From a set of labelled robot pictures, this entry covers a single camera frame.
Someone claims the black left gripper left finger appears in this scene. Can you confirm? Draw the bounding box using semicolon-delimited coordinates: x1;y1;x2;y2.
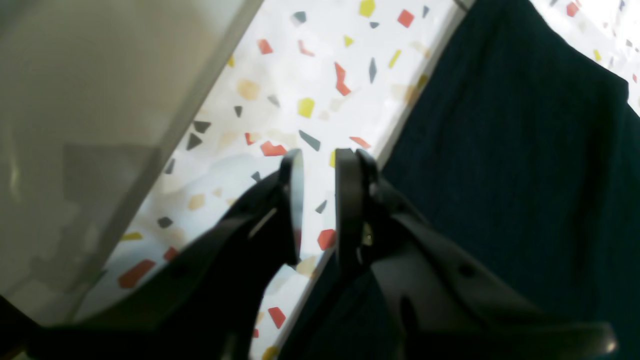
1;149;304;360

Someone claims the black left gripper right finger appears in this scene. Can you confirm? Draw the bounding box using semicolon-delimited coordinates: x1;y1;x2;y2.
334;148;618;360

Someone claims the terrazzo pattern tablecloth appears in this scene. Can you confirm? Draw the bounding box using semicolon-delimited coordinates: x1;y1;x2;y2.
75;0;640;360

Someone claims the black t-shirt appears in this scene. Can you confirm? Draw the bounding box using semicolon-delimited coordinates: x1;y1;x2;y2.
278;0;640;360

